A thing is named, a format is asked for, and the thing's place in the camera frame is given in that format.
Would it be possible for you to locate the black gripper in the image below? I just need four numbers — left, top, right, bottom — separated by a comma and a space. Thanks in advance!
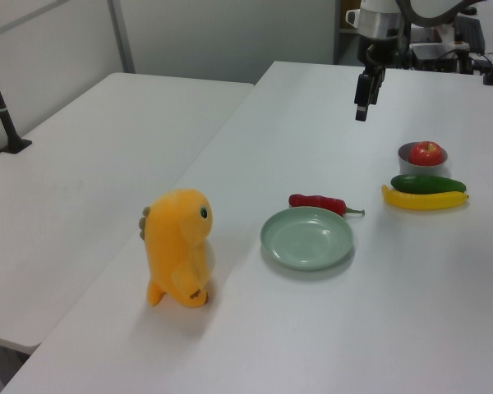
354, 37, 398, 122

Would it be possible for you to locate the red apple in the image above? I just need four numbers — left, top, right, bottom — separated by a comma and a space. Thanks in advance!
408, 140, 444, 167

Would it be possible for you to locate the white box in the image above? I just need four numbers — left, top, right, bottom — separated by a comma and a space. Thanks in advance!
409, 41, 458, 61

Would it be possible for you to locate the grey bowl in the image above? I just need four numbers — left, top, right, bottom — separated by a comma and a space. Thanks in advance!
397, 141, 449, 178

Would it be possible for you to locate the green cucumber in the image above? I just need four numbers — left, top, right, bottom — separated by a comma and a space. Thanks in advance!
390, 174, 468, 194

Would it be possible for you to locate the yellow banana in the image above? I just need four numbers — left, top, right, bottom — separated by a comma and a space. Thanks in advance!
380, 184, 471, 212

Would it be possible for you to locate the red chili pepper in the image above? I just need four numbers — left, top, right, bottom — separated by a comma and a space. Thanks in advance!
288, 193, 366, 218

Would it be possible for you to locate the pale green plate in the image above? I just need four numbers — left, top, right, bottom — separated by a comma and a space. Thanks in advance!
259, 206, 356, 272

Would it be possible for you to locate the yellow plush dinosaur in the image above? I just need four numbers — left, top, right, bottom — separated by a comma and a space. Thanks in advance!
138, 187, 213, 309

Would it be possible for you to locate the white side table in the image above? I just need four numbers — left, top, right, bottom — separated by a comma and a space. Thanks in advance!
0, 71, 256, 355

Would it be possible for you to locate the black pole with white band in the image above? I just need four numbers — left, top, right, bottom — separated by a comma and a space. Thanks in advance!
0, 42, 33, 155

